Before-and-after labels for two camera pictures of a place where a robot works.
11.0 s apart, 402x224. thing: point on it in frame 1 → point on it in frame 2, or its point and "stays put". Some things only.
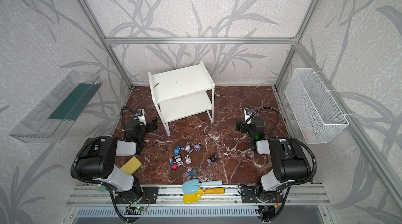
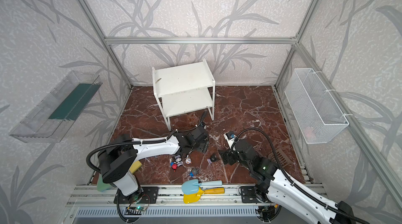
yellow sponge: x=131 y=166 stays put
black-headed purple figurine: x=213 y=158 stays put
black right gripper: x=244 y=126 → x=227 y=156
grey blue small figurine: x=194 y=171 stays put
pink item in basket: x=310 y=133 stays put
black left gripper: x=150 y=125 → x=198 y=141
